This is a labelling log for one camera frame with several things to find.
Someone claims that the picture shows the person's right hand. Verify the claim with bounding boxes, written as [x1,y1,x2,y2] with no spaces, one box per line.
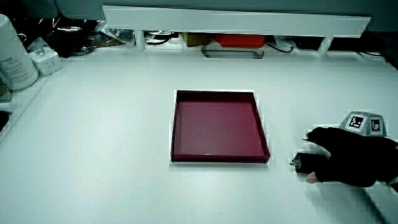
[303,111,398,188]

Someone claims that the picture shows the black charger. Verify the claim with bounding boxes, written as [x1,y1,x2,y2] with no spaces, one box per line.
[290,151,329,174]

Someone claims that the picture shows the white desk shelf riser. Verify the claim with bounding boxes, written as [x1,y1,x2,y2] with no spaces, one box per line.
[102,4,372,57]

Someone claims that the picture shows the white desk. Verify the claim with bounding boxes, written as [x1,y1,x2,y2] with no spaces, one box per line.
[0,39,398,224]

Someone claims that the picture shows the dark red square tray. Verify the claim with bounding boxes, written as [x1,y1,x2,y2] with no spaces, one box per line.
[170,90,271,164]

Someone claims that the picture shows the orange box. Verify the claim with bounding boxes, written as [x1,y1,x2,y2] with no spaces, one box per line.
[213,33,267,49]

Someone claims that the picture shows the olive cardboard box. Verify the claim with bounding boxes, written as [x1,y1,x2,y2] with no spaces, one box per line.
[181,32,211,48]

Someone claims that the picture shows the clear plastic bag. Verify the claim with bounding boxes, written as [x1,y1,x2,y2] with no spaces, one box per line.
[95,19,136,47]

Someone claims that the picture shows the black plastic bag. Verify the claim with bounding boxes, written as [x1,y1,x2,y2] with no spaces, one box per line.
[14,16,101,59]

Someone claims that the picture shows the white power plug adapter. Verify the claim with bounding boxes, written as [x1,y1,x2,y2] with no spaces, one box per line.
[29,46,63,77]

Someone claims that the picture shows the white cylindrical bottle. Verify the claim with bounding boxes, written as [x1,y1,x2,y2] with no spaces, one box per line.
[0,14,40,91]

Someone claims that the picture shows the black cable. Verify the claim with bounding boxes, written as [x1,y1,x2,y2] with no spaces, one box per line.
[145,30,174,46]
[266,40,295,54]

